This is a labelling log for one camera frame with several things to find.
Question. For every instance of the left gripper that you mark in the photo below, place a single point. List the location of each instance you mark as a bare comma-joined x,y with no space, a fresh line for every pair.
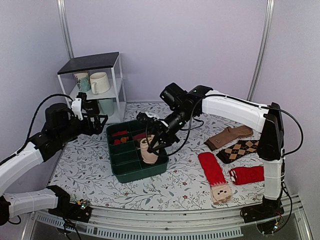
98,128

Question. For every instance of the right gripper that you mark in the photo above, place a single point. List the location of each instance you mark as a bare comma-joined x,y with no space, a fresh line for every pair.
166,134

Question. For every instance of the green divided organizer bin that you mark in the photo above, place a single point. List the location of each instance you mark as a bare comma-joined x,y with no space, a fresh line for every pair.
126,160

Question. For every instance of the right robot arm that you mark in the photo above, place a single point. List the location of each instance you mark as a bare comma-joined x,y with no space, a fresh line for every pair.
262,118

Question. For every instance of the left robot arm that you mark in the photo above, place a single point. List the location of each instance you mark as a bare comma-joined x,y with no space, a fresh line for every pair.
62,125

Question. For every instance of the magenta sock roll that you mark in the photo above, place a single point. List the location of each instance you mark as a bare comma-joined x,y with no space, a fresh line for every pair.
139,136

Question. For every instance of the red socks in bin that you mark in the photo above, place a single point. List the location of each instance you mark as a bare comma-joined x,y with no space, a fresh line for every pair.
120,133

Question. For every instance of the red argyle sock roll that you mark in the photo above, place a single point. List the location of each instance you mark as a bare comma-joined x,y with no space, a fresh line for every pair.
121,140

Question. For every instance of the black mug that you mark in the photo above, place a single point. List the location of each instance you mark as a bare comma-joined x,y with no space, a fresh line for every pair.
91,107

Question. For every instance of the pale green cup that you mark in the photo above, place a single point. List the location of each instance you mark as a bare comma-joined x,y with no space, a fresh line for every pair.
106,106

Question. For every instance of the cream ceramic mug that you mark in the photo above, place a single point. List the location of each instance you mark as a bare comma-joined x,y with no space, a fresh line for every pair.
99,83

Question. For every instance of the teal patterned mug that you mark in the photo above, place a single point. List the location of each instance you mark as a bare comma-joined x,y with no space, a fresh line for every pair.
82,80

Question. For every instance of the white metal shelf unit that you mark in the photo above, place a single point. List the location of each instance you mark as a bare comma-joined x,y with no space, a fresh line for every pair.
104,62

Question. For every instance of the floral patterned table mat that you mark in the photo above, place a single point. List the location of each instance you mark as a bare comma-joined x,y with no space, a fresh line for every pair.
84,171

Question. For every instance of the tan brown plain sock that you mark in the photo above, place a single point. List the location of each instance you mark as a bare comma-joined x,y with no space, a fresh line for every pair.
228,135

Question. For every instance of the red beige character sock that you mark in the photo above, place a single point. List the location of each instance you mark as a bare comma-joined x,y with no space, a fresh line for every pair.
220,190

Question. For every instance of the brown argyle sock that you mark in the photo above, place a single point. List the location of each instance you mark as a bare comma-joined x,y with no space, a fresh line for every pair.
237,151

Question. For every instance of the red folded sock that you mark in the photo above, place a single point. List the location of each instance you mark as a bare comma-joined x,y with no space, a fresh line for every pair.
246,175

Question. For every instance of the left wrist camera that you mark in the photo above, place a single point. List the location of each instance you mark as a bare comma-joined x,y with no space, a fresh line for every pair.
77,105

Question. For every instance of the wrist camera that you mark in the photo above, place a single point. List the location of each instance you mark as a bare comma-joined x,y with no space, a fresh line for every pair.
151,119
77,105

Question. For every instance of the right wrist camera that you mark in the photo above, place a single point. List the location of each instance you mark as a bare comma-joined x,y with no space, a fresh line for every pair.
151,119

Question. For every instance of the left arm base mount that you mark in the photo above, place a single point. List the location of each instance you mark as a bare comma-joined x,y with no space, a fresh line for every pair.
78,211

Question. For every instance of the aluminium front rail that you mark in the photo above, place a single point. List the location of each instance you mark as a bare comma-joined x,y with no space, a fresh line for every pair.
206,224

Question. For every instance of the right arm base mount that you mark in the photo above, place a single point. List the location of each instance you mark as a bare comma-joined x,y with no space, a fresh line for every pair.
263,211

